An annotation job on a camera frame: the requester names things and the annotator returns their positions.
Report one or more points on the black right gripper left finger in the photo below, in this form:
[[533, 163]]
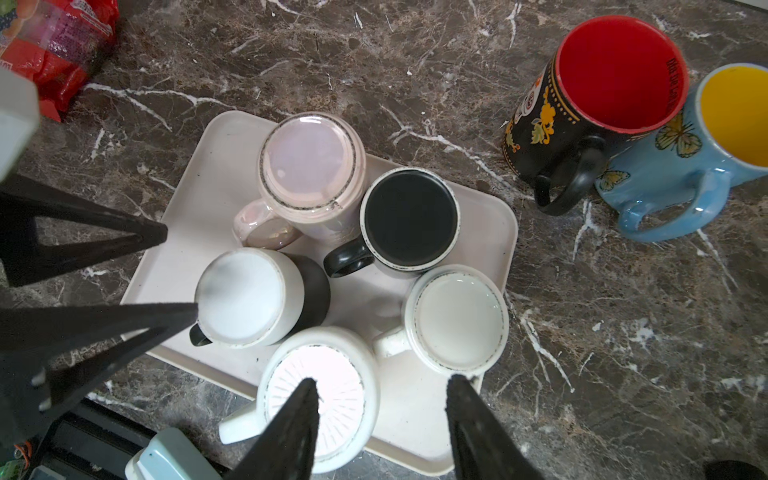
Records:
[[286, 449]]

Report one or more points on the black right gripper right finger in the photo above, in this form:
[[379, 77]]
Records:
[[481, 448]]

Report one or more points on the black and white mug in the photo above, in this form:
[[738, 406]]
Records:
[[255, 297]]

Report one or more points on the blue butterfly mug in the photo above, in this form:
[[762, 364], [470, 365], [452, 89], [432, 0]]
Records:
[[677, 179]]

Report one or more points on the black skull mug red inside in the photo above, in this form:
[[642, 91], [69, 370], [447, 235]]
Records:
[[613, 80]]

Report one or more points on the white ribbed mug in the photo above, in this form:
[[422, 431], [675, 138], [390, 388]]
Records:
[[346, 374]]

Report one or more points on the cream white mug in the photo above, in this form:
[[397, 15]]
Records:
[[455, 321]]

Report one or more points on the small black mug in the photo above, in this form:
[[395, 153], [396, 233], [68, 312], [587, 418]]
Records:
[[409, 222]]

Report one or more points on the pink ceramic mug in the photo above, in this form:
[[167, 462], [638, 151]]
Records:
[[311, 177]]

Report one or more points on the light blue white stapler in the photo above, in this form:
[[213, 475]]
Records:
[[170, 455]]

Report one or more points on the beige plastic tray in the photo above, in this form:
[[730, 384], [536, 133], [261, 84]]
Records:
[[411, 428]]

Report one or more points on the red snack bag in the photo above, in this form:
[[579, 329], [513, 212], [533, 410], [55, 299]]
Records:
[[57, 44]]

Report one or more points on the small bottle black cap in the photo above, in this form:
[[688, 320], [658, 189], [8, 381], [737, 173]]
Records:
[[732, 470]]

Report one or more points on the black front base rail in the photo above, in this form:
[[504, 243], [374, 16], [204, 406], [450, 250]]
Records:
[[90, 442]]

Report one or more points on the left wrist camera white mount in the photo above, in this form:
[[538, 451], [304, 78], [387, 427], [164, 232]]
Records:
[[20, 118]]

